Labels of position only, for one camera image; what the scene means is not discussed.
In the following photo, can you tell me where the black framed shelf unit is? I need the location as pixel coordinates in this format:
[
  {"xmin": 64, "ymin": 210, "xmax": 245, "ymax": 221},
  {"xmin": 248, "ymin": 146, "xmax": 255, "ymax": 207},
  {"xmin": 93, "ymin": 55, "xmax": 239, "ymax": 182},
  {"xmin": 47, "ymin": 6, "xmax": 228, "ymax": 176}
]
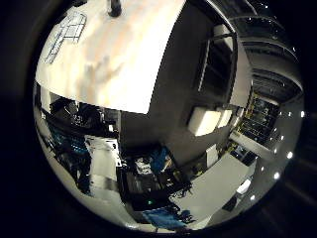
[{"xmin": 197, "ymin": 32, "xmax": 238, "ymax": 104}]

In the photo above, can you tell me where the small white box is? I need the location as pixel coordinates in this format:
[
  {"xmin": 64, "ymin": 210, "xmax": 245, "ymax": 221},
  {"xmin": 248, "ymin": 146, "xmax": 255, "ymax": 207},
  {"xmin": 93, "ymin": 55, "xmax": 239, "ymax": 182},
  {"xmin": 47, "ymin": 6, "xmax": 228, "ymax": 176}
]
[{"xmin": 217, "ymin": 108, "xmax": 234, "ymax": 129}]

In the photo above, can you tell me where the yellow framed machine shelf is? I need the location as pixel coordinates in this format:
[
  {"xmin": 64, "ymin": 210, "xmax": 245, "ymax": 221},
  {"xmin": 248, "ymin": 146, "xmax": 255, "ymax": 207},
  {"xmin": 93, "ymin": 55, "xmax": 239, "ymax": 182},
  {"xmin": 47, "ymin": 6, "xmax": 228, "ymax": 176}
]
[{"xmin": 237, "ymin": 93, "xmax": 281, "ymax": 147}]

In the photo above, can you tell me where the blue storage crate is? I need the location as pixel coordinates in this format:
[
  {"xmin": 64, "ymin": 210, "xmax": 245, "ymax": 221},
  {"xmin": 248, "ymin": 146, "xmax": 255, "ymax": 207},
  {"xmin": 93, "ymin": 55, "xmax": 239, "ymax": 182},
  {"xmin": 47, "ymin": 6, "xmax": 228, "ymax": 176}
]
[{"xmin": 49, "ymin": 124, "xmax": 91, "ymax": 157}]

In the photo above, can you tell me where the blue checked cloth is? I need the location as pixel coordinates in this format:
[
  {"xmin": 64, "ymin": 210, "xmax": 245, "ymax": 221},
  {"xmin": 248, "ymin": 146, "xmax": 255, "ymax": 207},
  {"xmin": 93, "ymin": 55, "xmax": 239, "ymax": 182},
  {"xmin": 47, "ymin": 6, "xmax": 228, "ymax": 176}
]
[{"xmin": 44, "ymin": 12, "xmax": 88, "ymax": 64}]

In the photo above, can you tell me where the large white box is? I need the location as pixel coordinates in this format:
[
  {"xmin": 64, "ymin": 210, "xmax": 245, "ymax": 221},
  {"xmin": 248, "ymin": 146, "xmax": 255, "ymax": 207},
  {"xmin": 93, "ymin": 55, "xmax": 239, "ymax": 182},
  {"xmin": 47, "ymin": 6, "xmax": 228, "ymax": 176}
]
[{"xmin": 187, "ymin": 106, "xmax": 222, "ymax": 137}]

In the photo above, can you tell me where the white desk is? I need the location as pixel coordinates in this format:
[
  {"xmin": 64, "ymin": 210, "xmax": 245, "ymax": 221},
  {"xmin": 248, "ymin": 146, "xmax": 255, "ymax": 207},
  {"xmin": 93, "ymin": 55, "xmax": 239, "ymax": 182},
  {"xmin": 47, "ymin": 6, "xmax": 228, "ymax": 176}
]
[{"xmin": 168, "ymin": 153, "xmax": 257, "ymax": 230}]

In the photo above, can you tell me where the black equipment rack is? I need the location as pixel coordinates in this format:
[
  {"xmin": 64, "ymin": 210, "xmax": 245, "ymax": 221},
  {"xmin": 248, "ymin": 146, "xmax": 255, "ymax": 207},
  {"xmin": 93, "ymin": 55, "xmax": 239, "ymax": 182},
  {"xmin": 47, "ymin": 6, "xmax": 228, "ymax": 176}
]
[{"xmin": 119, "ymin": 163, "xmax": 192, "ymax": 210}]

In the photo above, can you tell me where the blue fabric sheet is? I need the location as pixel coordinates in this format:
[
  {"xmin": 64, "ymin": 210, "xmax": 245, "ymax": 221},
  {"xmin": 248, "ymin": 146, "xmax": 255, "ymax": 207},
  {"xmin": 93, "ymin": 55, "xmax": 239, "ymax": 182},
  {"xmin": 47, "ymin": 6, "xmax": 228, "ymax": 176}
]
[{"xmin": 142, "ymin": 207, "xmax": 187, "ymax": 231}]

